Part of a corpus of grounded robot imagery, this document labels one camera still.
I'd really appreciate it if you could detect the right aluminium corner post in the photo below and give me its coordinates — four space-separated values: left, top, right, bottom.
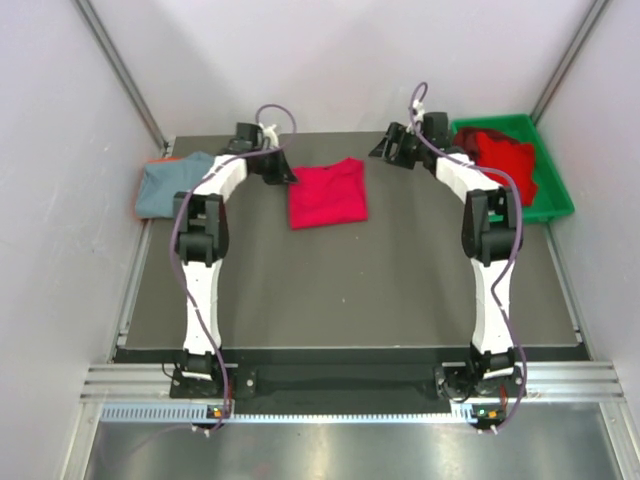
529 0 612 125

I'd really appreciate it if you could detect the folded orange t-shirt under blue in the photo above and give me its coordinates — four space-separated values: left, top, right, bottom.
132 156 184 221

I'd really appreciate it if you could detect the dark maroon t-shirt in bin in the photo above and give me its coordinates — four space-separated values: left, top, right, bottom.
453 127 515 161

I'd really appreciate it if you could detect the green plastic bin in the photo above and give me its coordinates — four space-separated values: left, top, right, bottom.
450 114 575 224

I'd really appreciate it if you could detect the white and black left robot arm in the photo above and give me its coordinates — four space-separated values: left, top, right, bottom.
170 123 297 401

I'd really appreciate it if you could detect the left aluminium corner post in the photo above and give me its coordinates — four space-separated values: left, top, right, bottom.
71 0 169 152

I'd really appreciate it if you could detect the folded blue-grey t-shirt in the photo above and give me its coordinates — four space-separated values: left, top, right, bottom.
134 152 214 219

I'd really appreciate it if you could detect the aluminium front frame rail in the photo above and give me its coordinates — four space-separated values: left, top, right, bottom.
80 361 624 403

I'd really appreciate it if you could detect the crimson red t-shirt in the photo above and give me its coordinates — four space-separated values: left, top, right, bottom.
288 157 369 230

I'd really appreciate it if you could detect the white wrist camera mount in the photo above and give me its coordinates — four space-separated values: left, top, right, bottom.
407 99 425 132
258 123 280 151

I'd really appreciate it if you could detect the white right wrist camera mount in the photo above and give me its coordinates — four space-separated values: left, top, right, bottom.
407 99 425 132

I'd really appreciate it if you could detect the slotted grey cable duct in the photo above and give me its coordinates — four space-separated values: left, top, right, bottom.
100 403 499 425

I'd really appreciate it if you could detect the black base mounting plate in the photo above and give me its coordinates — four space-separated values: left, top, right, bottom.
170 363 517 414

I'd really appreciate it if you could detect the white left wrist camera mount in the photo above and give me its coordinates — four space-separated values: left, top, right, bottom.
258 123 280 151

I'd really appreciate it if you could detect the bright red t-shirt in bin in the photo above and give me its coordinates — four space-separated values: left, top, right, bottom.
474 130 538 207

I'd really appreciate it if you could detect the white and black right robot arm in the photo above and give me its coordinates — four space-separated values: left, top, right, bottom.
370 108 523 403

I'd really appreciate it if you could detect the aluminium corner post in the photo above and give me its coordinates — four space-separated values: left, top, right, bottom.
71 0 169 152
529 0 612 125

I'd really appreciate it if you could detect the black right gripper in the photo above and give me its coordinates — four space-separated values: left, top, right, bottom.
369 123 430 170

